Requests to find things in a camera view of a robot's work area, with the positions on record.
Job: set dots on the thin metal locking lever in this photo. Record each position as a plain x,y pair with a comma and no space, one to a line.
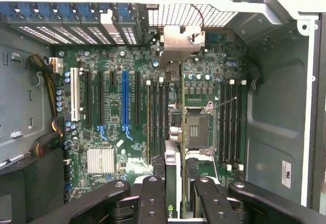
224,102

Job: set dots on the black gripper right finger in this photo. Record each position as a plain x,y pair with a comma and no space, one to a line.
216,203

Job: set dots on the black open PC case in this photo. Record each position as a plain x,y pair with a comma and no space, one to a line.
275,107

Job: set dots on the green Dell motherboard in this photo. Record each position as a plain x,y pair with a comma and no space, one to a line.
112,56

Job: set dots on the white power connector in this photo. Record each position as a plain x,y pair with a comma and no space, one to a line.
57,65

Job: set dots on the CPU socket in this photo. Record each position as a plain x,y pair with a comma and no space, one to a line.
198,127

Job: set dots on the black plastic cover block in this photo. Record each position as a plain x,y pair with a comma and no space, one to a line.
30,188

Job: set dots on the short black expansion slot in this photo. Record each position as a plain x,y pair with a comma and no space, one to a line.
112,79

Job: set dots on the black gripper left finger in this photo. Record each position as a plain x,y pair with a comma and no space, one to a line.
152,198

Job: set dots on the silver chipset heatsink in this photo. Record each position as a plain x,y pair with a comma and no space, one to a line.
100,161

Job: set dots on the blue expansion slot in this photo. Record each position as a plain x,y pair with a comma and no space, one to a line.
124,99

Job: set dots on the white PCI slot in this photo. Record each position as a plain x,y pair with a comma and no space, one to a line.
75,94

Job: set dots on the long black expansion slot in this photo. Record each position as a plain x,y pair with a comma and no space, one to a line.
101,99
138,99
89,99

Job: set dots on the blue slot clip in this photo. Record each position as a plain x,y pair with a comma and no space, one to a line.
123,11
86,10
104,8
7,10
46,10
25,10
65,10

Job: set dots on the metal socket cover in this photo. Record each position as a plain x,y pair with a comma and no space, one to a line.
201,155

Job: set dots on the perforated black slot cover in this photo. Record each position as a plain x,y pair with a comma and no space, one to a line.
35,31
83,31
67,31
129,31
98,31
52,31

